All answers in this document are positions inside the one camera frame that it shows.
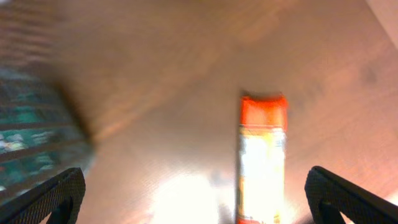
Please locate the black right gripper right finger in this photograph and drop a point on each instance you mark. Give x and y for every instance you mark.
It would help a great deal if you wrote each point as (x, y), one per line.
(330, 197)

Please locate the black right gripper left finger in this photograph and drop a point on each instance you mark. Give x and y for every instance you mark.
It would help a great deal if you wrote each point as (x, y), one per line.
(59, 199)

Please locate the red yellow pasta packet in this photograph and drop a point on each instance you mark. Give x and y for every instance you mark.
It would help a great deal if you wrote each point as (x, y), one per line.
(261, 154)

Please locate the grey plastic lattice basket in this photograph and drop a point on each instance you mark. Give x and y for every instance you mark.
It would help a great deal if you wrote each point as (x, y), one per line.
(40, 136)

